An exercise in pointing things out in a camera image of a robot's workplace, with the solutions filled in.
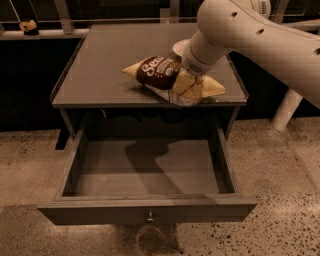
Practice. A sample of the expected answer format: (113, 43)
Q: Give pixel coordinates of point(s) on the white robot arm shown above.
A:
(290, 55)

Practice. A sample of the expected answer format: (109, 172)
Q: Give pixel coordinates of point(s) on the grey cabinet counter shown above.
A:
(94, 91)

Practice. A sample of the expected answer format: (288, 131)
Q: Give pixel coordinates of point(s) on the brown sea salt chip bag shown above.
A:
(158, 74)

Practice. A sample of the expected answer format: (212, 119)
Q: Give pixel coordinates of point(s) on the grey open top drawer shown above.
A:
(119, 180)

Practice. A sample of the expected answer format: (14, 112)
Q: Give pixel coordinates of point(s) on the small yellow black object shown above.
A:
(29, 27)

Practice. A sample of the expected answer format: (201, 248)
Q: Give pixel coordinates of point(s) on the white paper bowl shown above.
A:
(180, 46)

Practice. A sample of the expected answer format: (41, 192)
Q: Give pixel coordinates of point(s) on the grey metal railing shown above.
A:
(69, 16)

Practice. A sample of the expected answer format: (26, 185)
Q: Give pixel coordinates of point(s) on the metal drawer knob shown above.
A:
(150, 218)

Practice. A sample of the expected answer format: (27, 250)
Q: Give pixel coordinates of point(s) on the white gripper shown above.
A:
(192, 64)

